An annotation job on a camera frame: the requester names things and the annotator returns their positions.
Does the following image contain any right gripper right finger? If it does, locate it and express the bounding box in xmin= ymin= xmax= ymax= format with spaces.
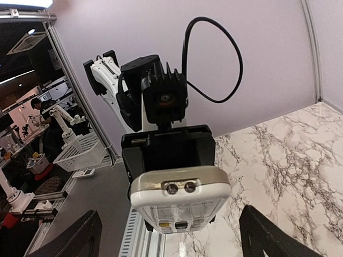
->
xmin=239 ymin=205 xmax=320 ymax=257

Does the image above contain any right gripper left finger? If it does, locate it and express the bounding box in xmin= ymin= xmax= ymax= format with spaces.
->
xmin=29 ymin=210 xmax=102 ymax=257

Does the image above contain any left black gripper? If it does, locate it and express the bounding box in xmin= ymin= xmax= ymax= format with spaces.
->
xmin=120 ymin=124 xmax=217 ymax=232

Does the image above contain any grey remote control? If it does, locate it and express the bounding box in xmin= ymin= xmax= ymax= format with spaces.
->
xmin=130 ymin=165 xmax=232 ymax=234

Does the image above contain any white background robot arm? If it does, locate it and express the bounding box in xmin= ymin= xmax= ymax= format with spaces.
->
xmin=49 ymin=105 xmax=107 ymax=172

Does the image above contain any near white robot arm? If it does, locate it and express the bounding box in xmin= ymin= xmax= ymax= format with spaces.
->
xmin=1 ymin=169 xmax=35 ymax=215

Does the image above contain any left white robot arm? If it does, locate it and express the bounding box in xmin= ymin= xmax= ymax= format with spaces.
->
xmin=84 ymin=50 xmax=215 ymax=234

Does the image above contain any white remote on bench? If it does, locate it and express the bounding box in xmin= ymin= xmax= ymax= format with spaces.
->
xmin=72 ymin=169 xmax=95 ymax=178

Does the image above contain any white plastic basket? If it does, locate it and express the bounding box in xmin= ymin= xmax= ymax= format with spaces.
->
xmin=53 ymin=132 xmax=107 ymax=172

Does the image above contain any person in black shirt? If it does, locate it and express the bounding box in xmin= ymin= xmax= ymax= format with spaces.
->
xmin=30 ymin=97 xmax=62 ymax=161

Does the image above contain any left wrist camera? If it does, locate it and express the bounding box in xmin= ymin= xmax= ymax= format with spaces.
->
xmin=141 ymin=62 xmax=188 ymax=132

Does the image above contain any front aluminium rail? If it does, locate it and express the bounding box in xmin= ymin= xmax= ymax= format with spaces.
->
xmin=118 ymin=207 xmax=166 ymax=257

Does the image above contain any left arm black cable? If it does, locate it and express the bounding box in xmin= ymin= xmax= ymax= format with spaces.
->
xmin=181 ymin=16 xmax=244 ymax=104

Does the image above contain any left aluminium frame post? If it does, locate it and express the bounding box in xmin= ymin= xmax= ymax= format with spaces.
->
xmin=1 ymin=8 xmax=118 ymax=168

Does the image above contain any aluminium frame post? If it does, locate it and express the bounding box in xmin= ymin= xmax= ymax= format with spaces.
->
xmin=1 ymin=8 xmax=118 ymax=168
xmin=300 ymin=0 xmax=323 ymax=103

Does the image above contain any right aluminium frame post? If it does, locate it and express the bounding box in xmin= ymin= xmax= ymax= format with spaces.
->
xmin=300 ymin=0 xmax=323 ymax=103

